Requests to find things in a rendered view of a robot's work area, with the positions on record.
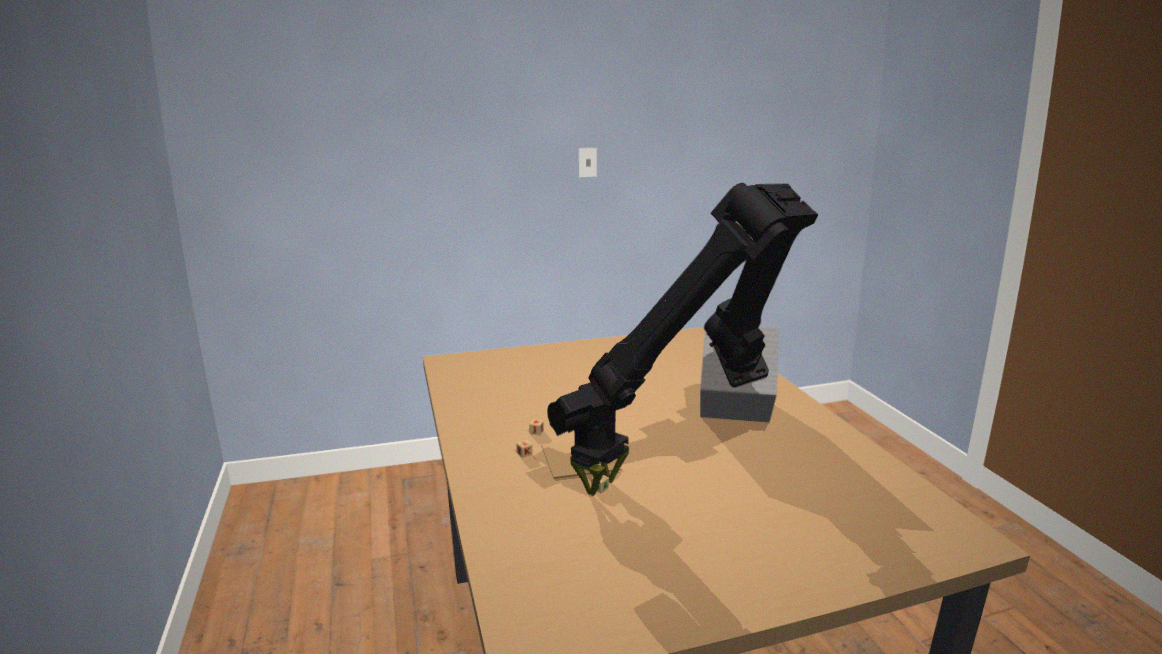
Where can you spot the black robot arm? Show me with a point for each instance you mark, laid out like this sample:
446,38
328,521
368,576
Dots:
768,213

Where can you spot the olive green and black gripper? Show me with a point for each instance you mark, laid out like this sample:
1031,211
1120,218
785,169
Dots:
604,448

